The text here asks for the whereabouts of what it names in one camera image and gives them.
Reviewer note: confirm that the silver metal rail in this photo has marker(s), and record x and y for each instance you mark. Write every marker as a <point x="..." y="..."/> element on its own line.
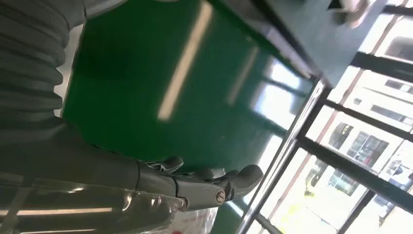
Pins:
<point x="284" y="151"/>

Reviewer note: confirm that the green conveyor belt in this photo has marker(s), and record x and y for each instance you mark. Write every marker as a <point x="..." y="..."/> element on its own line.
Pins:
<point x="135" y="80"/>

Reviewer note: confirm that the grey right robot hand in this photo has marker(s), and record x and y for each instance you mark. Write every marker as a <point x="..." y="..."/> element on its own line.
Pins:
<point x="96" y="168"/>

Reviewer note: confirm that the grey machine housing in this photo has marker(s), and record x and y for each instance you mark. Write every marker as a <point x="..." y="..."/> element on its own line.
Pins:
<point x="309" y="35"/>

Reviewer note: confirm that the transparent plastic guard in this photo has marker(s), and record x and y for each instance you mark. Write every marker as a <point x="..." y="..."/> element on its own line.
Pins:
<point x="80" y="210"/>

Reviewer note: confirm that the black window frame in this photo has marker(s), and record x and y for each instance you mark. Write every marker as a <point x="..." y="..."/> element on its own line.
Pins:
<point x="351" y="169"/>

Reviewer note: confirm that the white package with red print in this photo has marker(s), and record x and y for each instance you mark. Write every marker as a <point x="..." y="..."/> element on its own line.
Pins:
<point x="193" y="223"/>

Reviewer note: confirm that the ribbed grey right arm sleeve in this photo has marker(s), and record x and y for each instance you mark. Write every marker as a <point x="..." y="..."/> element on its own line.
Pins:
<point x="30" y="61"/>

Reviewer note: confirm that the white object on housing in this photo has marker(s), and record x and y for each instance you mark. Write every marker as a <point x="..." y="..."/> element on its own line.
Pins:
<point x="350" y="11"/>

